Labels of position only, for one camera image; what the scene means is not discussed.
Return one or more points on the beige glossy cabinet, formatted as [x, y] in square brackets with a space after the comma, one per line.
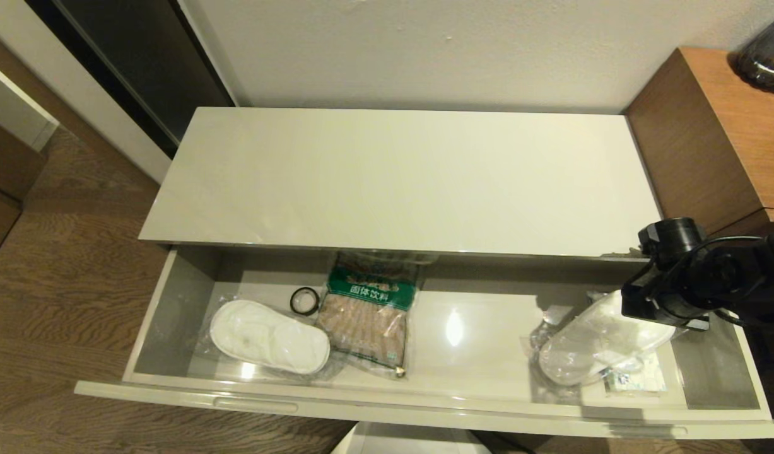
[424, 176]

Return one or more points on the wooden cabinet with white top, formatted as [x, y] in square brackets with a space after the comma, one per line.
[8, 164]

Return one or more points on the black tape roll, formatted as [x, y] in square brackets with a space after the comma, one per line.
[293, 301]

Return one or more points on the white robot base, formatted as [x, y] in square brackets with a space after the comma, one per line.
[412, 441]

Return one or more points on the white slippers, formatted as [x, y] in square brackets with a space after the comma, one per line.
[267, 337]
[588, 347]

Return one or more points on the brown wooden desk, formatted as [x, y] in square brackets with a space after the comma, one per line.
[696, 139]

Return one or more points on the dark door panel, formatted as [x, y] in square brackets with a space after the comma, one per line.
[140, 57]

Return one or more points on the beige cabinet drawer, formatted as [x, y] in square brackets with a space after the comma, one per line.
[450, 384]

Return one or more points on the dark glass vase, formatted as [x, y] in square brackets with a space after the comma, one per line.
[768, 63]

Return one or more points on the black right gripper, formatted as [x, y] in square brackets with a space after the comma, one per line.
[645, 302]

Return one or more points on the white packet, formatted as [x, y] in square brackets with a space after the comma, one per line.
[639, 381]

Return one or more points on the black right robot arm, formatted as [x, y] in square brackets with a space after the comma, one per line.
[740, 271]

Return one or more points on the drink powder bag green label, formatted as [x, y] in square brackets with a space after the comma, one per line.
[368, 315]

